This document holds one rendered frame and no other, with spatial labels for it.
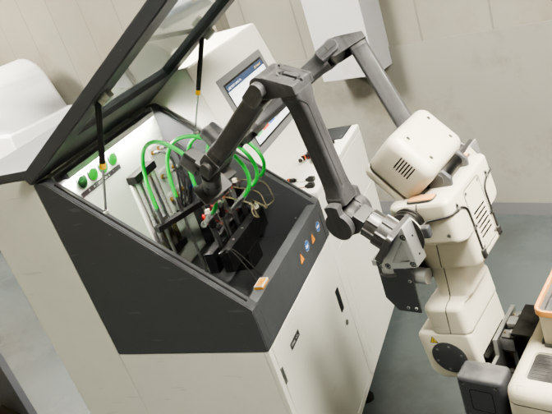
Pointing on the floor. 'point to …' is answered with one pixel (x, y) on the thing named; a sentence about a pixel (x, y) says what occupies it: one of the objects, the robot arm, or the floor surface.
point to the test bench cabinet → (219, 379)
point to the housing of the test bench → (60, 291)
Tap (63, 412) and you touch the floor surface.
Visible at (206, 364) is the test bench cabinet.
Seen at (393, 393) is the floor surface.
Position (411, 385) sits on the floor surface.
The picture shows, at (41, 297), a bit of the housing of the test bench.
